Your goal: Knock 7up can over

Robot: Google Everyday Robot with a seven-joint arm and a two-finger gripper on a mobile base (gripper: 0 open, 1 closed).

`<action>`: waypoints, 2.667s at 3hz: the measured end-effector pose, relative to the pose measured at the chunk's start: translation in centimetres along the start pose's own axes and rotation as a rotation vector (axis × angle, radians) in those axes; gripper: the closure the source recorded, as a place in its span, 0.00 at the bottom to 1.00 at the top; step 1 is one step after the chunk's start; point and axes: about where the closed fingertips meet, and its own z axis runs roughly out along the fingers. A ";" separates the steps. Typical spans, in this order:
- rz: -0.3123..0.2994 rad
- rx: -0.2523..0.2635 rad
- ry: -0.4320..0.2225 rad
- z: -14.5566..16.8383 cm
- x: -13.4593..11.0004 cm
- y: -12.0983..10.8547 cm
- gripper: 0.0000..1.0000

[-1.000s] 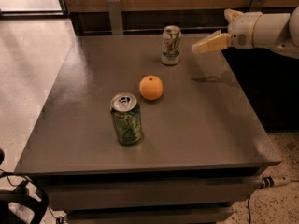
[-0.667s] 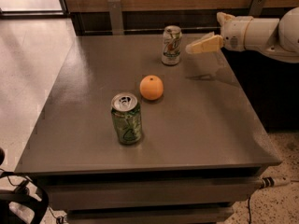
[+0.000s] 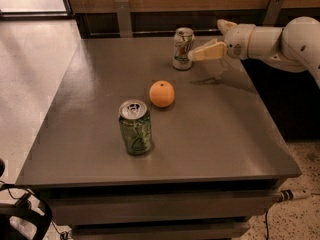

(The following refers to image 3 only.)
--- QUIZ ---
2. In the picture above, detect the metal wall bracket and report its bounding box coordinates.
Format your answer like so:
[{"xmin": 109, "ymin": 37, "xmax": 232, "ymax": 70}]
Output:
[
  {"xmin": 115, "ymin": 0, "xmax": 133, "ymax": 38},
  {"xmin": 262, "ymin": 0, "xmax": 285, "ymax": 26}
]

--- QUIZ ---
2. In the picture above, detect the black cable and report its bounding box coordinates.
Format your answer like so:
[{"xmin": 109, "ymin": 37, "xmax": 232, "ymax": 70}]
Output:
[{"xmin": 263, "ymin": 209, "xmax": 270, "ymax": 240}]

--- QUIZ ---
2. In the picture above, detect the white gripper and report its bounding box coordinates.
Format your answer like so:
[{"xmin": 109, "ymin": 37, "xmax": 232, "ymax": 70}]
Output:
[{"xmin": 188, "ymin": 19, "xmax": 256, "ymax": 62}]

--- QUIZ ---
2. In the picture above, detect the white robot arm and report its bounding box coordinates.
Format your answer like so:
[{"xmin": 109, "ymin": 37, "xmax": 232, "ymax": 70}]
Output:
[{"xmin": 188, "ymin": 17, "xmax": 320, "ymax": 87}]

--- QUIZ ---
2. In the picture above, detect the orange fruit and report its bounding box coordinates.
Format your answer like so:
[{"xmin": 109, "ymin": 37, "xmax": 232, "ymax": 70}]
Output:
[{"xmin": 149, "ymin": 81, "xmax": 175, "ymax": 108}]

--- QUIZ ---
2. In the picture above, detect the green soda can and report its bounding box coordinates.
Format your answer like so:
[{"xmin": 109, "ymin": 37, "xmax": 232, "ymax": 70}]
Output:
[{"xmin": 119, "ymin": 99, "xmax": 152, "ymax": 155}]

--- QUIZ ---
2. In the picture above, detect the white 7up can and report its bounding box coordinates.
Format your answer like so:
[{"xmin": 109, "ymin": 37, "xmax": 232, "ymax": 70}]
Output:
[{"xmin": 172, "ymin": 27, "xmax": 194, "ymax": 70}]

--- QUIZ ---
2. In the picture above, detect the left metal wall bracket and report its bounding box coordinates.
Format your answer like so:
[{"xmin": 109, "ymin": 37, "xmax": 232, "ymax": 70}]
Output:
[{"xmin": 115, "ymin": 0, "xmax": 133, "ymax": 38}]

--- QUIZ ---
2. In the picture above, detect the right metal wall bracket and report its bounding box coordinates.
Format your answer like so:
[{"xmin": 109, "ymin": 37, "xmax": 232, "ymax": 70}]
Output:
[{"xmin": 262, "ymin": 0, "xmax": 285, "ymax": 26}]

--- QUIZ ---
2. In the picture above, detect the black chair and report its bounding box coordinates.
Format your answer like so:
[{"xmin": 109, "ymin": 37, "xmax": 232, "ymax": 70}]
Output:
[{"xmin": 0, "ymin": 157, "xmax": 53, "ymax": 240}]

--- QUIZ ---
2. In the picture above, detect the grey cabinet drawer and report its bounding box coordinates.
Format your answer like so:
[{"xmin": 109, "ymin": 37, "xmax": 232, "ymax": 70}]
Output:
[{"xmin": 49, "ymin": 191, "xmax": 277, "ymax": 225}]

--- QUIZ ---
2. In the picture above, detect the white cable connector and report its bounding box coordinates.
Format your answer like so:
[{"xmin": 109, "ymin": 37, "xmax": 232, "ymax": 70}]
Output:
[{"xmin": 279, "ymin": 190, "xmax": 310, "ymax": 202}]

